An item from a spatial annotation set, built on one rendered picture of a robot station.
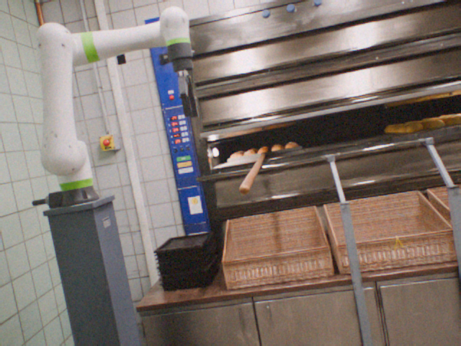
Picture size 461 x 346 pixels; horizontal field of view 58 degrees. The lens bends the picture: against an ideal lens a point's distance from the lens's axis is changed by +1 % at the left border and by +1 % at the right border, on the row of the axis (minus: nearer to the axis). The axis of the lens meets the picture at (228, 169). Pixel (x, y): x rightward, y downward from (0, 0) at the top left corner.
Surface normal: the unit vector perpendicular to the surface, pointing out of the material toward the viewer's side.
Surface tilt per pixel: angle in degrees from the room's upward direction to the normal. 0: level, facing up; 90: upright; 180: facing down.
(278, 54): 70
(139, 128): 90
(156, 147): 90
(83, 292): 90
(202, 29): 90
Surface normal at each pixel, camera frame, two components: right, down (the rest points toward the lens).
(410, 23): -0.18, -0.25
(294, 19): -0.12, 0.09
